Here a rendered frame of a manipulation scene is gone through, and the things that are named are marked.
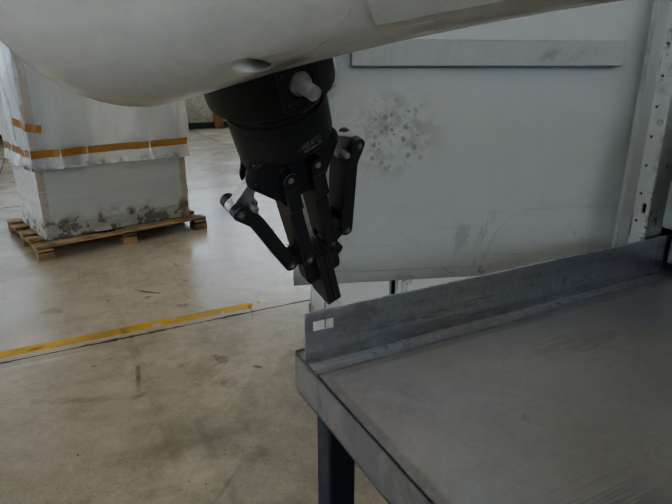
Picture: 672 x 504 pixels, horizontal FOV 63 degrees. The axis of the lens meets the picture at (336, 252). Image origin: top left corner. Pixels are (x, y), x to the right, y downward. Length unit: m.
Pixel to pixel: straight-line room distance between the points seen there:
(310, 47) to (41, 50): 0.08
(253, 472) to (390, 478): 1.30
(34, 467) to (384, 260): 1.44
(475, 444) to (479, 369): 0.15
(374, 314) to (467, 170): 0.37
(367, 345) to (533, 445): 0.25
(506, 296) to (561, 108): 0.36
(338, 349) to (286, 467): 1.18
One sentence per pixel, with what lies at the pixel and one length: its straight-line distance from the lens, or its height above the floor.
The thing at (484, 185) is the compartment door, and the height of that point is 1.00.
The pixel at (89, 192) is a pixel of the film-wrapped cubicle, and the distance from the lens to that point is 4.12.
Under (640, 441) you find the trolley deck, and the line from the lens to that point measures 0.65.
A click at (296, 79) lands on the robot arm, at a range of 0.35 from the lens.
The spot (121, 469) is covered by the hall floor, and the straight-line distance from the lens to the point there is 1.97.
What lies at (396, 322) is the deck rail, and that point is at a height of 0.87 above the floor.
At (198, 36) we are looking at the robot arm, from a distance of 0.18.
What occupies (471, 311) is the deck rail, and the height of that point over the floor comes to 0.86.
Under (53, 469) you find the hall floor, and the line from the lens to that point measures 2.05.
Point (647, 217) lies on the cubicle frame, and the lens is 1.12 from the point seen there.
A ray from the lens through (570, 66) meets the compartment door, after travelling 1.05.
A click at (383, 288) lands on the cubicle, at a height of 0.51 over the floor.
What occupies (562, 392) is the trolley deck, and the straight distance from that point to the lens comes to 0.70.
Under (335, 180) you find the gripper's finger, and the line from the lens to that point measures 0.48.
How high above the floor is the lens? 1.20
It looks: 19 degrees down
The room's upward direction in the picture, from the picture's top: straight up
